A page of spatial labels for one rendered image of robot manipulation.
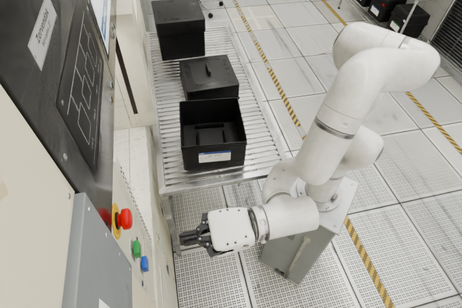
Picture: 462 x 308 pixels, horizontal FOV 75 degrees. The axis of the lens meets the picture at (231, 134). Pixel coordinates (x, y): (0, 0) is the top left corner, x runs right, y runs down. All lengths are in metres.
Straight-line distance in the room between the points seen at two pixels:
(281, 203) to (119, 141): 0.85
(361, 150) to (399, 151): 1.78
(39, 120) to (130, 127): 1.10
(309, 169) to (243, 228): 0.21
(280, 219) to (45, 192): 0.53
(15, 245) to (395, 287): 2.08
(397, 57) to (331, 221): 0.80
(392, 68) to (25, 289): 0.65
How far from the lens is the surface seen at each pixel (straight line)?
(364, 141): 1.05
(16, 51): 0.35
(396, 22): 3.87
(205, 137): 1.49
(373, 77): 0.63
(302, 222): 0.76
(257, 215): 0.74
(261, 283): 1.98
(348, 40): 0.77
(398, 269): 2.27
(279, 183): 0.81
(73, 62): 0.51
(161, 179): 1.38
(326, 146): 0.65
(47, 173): 0.36
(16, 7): 0.37
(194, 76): 1.68
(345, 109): 0.63
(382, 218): 2.38
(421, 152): 2.90
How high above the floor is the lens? 1.90
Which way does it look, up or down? 49 degrees down
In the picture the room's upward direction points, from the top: 3 degrees clockwise
